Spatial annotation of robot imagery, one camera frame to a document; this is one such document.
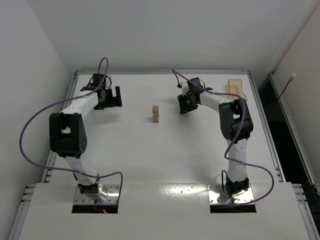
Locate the wooden cube lettered H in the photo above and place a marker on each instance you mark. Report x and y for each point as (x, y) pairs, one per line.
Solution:
(155, 109)

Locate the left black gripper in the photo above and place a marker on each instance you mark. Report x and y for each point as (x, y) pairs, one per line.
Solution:
(110, 100)

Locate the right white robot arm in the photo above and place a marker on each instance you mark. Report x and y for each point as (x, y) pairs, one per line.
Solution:
(236, 126)

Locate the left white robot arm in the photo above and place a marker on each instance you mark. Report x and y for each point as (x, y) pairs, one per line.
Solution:
(67, 134)

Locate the black wall cable white plug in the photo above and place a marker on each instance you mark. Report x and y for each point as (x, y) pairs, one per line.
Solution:
(289, 80)

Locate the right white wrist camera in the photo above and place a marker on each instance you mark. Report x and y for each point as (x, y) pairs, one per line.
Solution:
(184, 87)

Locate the transparent orange plastic box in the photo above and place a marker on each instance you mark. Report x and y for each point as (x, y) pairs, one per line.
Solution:
(234, 87)

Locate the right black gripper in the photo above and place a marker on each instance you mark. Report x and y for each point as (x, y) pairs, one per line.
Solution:
(186, 105)

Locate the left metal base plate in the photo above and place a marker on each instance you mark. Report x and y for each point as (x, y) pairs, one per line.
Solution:
(109, 195)

